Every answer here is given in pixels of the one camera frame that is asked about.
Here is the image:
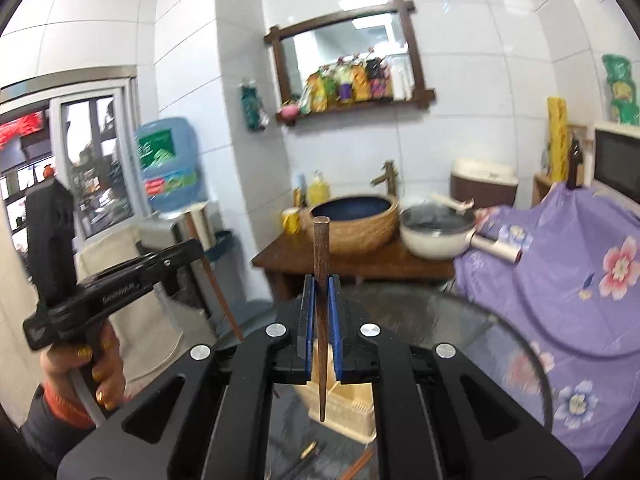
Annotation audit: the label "brown wooden chopstick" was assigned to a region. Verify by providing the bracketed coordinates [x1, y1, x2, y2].
[340, 448, 375, 480]
[312, 216, 330, 422]

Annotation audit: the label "black chopstick gold band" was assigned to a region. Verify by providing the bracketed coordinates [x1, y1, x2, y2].
[279, 441, 326, 480]

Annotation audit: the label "left hand gold nails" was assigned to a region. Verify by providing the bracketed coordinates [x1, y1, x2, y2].
[40, 321, 126, 411]

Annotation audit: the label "water dispenser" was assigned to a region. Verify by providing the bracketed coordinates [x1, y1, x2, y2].
[137, 202, 245, 344]

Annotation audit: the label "brown wooden counter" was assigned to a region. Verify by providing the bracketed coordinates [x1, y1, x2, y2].
[252, 233, 454, 300]

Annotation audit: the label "woven basket sink basin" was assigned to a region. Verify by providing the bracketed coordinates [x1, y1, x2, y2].
[300, 194, 399, 256]

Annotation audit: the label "cream plastic utensil holder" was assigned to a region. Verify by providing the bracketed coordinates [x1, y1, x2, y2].
[294, 349, 376, 444]

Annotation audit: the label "blue water bottle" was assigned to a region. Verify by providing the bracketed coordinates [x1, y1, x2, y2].
[136, 117, 206, 214]

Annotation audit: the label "yellow mug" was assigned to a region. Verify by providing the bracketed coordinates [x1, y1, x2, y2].
[280, 207, 302, 235]

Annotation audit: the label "yellow soap bottle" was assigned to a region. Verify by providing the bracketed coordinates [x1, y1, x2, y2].
[307, 171, 331, 207]

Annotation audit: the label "white cooking pot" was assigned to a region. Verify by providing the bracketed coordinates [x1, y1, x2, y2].
[399, 194, 522, 264]

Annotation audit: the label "brass faucet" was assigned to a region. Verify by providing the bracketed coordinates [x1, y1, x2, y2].
[370, 160, 398, 197]

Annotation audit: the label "brown white rice cooker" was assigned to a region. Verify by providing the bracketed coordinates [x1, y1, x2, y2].
[450, 158, 518, 208]

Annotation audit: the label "purple floral cloth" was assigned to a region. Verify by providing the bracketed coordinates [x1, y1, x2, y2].
[454, 184, 639, 479]

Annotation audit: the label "wooden framed mirror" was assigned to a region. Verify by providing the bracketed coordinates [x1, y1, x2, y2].
[264, 0, 436, 126]

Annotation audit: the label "dark glass bottle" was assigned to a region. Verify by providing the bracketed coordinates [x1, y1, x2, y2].
[566, 136, 584, 190]

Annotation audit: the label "yellow roll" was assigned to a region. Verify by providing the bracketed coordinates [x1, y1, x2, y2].
[547, 96, 570, 182]

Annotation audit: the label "white microwave oven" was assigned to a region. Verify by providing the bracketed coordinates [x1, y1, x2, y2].
[585, 122, 640, 207]

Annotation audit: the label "teal wall hanging ornament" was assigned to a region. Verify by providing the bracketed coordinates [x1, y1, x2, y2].
[240, 80, 269, 132]

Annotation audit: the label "green wall decoration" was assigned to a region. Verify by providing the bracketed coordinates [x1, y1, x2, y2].
[601, 53, 639, 126]

